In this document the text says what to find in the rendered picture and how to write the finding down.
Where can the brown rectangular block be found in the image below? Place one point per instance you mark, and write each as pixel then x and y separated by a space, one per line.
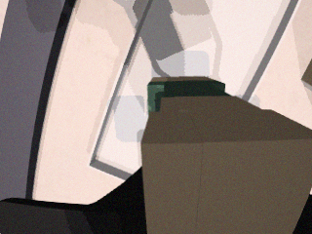
pixel 307 76
pixel 213 163

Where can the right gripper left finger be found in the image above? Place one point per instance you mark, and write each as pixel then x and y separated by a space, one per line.
pixel 121 211

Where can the grey shallow rectangular tray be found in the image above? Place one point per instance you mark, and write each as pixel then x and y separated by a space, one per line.
pixel 231 41

